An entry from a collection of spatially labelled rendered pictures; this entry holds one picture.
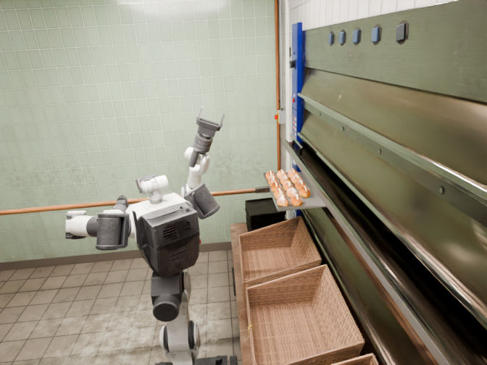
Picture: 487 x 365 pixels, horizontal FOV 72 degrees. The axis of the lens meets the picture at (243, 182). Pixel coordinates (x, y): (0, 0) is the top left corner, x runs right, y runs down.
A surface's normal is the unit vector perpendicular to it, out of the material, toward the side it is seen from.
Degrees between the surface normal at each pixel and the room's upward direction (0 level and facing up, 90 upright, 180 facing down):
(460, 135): 70
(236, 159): 90
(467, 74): 90
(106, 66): 90
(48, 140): 90
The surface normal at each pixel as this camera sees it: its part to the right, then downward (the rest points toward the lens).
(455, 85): -0.99, 0.08
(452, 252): -0.95, -0.24
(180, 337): 0.05, -0.04
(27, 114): 0.08, 0.37
